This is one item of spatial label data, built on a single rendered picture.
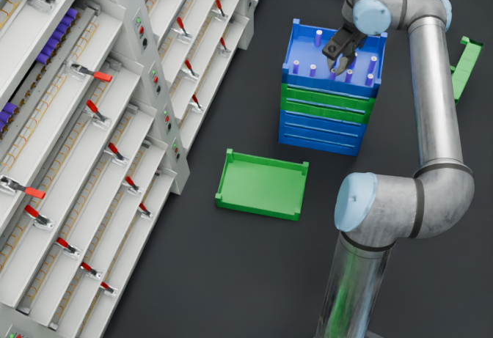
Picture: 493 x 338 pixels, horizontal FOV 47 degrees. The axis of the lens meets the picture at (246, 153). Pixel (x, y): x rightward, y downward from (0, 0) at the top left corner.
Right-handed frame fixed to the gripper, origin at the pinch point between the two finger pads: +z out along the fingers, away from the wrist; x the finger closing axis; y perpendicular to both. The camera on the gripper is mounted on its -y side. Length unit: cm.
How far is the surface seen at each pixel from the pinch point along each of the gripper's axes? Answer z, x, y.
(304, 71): 6.4, 9.1, -0.4
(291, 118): 28.1, 8.4, -0.7
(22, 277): -1, 5, -105
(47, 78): -32, 21, -83
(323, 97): 10.9, -0.1, -0.3
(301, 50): 4.8, 15.2, 5.3
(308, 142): 41.7, 2.4, 6.7
